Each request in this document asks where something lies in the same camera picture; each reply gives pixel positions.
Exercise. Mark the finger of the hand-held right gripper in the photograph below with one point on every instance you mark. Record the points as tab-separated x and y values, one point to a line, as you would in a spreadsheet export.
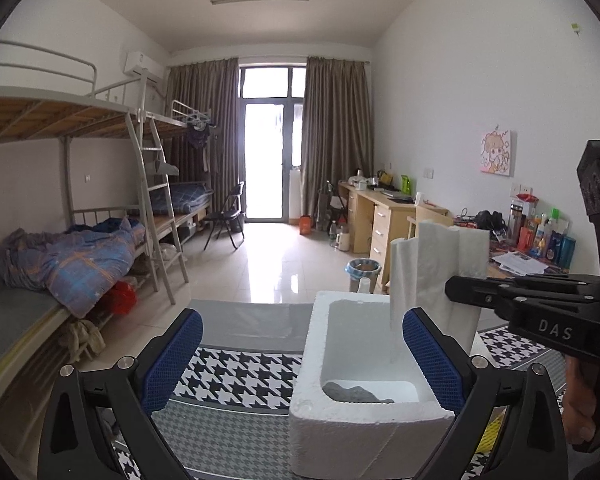
475	292
555	282

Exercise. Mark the grey bunk bed ladder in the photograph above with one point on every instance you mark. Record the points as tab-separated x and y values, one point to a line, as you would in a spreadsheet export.
152	185

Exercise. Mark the glass balcony door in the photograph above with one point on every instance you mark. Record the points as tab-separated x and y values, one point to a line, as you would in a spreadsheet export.
267	160

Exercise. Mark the black folding chair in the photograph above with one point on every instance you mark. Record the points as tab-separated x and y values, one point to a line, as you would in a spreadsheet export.
225	217

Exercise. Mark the white paper towel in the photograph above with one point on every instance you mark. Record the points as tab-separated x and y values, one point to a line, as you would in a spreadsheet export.
430	270

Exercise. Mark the row of toiletry bottles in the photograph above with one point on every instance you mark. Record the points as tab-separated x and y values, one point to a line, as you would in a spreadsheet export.
540	240

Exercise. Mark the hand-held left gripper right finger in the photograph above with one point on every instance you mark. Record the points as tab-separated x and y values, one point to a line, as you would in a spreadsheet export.
435	360

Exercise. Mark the grey rag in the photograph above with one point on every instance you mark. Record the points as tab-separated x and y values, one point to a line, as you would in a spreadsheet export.
355	392

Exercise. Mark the hanging dark clothes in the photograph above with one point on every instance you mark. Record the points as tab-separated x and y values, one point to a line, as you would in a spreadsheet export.
197	135

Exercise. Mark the red bag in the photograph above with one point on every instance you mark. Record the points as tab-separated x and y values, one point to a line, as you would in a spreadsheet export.
124	297

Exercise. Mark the white papers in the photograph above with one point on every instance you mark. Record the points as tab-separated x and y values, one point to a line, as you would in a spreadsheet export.
517	262

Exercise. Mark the black headphones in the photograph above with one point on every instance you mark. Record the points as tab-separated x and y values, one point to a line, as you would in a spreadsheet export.
490	220

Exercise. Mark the white air conditioner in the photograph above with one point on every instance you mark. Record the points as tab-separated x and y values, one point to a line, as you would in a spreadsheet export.
140	62

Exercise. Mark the grey metal bunk bed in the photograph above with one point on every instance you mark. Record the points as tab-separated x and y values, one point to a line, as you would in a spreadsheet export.
55	110

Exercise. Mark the blue plaid quilt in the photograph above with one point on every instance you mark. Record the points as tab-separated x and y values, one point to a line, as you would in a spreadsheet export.
80	260

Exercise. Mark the white foam box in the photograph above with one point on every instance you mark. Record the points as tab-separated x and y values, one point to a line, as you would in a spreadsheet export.
310	410

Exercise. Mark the houndstooth tablecloth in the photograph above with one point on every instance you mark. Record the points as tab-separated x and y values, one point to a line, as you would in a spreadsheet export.
240	370

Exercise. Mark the wooden desk with patterned cover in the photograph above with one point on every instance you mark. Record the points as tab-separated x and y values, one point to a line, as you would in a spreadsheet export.
530	271

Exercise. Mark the brown curtain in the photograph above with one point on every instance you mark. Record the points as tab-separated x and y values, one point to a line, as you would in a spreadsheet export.
200	110
337	120

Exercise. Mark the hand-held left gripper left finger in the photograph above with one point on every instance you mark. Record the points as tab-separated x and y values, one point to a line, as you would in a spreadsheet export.
172	360

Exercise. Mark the orange bag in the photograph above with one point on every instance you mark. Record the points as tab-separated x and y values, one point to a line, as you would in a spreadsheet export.
305	225

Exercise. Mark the pink cartoon wall picture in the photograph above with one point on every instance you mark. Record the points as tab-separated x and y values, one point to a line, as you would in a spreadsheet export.
497	152

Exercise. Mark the green bag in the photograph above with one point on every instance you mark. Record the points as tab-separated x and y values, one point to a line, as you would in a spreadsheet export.
405	185

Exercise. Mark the person's right hand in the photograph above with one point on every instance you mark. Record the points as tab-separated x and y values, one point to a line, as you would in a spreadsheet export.
577	410

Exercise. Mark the grey trash bin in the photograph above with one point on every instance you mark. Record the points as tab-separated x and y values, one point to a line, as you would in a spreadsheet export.
364	272

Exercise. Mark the dark blue bedding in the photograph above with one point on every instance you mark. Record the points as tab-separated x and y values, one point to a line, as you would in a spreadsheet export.
185	195

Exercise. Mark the light wooden desk with drawers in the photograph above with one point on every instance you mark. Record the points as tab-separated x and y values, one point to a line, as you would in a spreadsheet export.
380	220

